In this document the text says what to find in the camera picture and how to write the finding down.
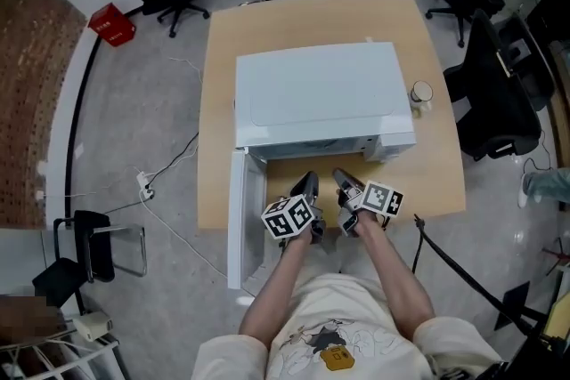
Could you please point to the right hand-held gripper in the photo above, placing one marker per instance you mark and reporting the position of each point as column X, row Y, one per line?
column 380, row 198

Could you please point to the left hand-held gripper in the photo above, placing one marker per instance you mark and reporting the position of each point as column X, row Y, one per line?
column 287, row 220

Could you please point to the person's left forearm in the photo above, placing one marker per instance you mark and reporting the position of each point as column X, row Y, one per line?
column 276, row 289

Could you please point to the person's right forearm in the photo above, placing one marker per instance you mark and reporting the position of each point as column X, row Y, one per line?
column 396, row 276

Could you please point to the person's light trousers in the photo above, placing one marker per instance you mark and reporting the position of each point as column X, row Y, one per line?
column 338, row 258

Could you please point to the white microwave door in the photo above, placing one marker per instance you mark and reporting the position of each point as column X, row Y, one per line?
column 238, row 218

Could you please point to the white microwave oven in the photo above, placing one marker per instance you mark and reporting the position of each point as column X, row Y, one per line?
column 320, row 93

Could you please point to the person's cream printed shirt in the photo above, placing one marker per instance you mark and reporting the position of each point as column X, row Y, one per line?
column 347, row 325

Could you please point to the black tripod stand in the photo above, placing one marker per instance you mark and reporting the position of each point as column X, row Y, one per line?
column 463, row 276

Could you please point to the white power strip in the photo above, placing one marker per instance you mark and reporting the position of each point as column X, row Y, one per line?
column 144, row 184

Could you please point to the wooden table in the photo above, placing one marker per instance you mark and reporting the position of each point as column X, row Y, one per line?
column 311, row 22

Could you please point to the black mesh office chair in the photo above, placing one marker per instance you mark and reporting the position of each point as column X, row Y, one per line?
column 499, row 102

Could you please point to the black metal-framed chair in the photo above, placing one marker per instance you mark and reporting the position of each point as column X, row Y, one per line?
column 89, row 249

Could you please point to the red box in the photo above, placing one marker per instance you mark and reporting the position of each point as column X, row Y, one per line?
column 111, row 26

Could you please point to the beige plastic box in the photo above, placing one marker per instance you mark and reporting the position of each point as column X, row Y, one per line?
column 91, row 325

